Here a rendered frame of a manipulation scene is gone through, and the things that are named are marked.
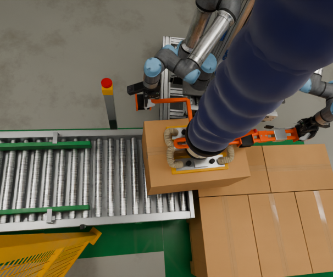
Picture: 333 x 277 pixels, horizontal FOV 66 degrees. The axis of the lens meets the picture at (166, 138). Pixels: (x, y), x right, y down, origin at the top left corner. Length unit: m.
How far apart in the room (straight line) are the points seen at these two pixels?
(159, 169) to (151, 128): 0.25
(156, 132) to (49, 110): 1.58
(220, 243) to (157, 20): 2.64
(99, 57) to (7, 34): 1.03
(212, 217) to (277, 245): 0.52
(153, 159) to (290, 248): 1.31
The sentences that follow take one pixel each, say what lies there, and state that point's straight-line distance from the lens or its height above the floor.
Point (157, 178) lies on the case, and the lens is 1.47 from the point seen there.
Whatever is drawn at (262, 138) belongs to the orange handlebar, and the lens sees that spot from 1.55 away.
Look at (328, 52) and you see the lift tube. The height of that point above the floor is 2.12.
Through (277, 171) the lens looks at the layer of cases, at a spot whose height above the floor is 0.54.
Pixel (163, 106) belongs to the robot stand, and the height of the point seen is 0.21.
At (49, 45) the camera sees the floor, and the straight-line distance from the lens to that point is 3.31.
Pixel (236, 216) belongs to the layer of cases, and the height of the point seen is 0.54.
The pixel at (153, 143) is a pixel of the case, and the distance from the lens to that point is 1.52.
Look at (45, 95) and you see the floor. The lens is 2.98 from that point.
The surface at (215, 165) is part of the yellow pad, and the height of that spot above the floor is 1.09.
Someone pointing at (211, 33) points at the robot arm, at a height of 1.60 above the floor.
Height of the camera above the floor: 2.50
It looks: 69 degrees down
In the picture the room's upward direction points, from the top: 21 degrees clockwise
